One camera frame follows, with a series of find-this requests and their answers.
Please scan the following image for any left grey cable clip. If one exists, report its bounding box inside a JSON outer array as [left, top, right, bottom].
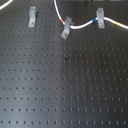
[[28, 6, 37, 27]]

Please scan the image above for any white cable end top left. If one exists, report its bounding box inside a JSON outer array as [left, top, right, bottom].
[[0, 0, 14, 11]]

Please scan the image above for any white cable with coloured marks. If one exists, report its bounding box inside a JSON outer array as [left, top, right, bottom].
[[53, 0, 128, 31]]

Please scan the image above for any right grey cable clip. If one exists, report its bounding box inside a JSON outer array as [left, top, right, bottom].
[[96, 8, 105, 29]]

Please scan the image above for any grey cable clip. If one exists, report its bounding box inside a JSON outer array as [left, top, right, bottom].
[[96, 8, 105, 29], [61, 16, 73, 39], [28, 6, 37, 27]]

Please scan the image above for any middle grey cable clip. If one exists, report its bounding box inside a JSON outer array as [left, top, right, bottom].
[[61, 16, 73, 39]]

